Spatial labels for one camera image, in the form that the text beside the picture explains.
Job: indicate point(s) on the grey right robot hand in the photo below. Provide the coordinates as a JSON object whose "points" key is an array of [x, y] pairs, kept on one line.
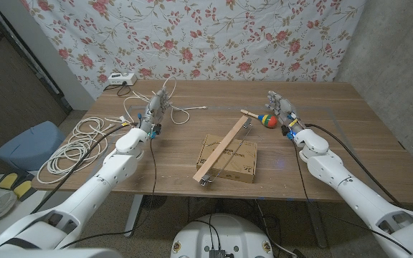
{"points": [[283, 105]]}

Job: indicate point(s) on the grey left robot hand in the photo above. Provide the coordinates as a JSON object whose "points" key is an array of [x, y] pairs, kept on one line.
{"points": [[154, 109]]}

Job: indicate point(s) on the wooden hanger with metal rod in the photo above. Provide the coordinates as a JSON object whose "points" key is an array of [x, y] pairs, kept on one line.
{"points": [[221, 148]]}

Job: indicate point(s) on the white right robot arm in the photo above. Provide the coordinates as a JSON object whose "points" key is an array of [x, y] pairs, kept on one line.
{"points": [[353, 193]]}

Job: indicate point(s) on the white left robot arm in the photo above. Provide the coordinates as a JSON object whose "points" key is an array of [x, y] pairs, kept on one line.
{"points": [[84, 197]]}

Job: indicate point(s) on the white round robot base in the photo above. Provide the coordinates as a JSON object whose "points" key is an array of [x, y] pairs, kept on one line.
{"points": [[228, 233]]}

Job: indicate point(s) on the colourful wooden maraca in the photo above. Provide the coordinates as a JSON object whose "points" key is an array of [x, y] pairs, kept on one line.
{"points": [[269, 121]]}

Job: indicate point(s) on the brown cardboard package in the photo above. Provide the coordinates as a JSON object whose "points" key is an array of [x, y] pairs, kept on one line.
{"points": [[242, 161]]}

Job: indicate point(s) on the white power strip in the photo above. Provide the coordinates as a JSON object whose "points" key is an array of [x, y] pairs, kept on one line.
{"points": [[122, 79]]}

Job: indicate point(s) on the floral backdrop cloth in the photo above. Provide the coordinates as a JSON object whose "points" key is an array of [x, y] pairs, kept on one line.
{"points": [[210, 36]]}

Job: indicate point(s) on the black floor fan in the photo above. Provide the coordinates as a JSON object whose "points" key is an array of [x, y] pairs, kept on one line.
{"points": [[153, 201]]}

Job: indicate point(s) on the blue-grey padded stool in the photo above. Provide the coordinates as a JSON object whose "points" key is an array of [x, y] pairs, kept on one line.
{"points": [[31, 147]]}

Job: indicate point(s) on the yellow black foot pad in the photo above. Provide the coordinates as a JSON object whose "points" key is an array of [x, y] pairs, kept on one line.
{"points": [[7, 180], [23, 190]]}

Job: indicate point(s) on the white robot chest shell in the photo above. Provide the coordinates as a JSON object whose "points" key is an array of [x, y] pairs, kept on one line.
{"points": [[48, 253]]}

